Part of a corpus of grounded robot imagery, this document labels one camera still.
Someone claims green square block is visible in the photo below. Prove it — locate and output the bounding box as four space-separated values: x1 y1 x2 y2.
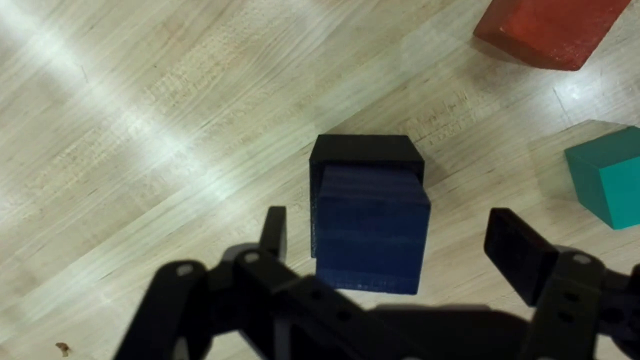
563 124 640 232

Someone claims black square block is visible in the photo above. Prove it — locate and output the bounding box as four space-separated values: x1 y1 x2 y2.
306 132 427 260

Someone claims blue square block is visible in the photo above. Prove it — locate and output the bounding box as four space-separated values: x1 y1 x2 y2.
309 161 431 295

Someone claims orange square block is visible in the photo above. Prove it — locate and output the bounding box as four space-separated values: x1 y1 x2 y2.
471 0 631 72

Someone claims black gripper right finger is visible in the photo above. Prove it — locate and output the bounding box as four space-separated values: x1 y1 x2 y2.
481 206 640 360

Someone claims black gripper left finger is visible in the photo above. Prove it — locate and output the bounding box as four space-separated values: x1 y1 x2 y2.
111 203 427 360

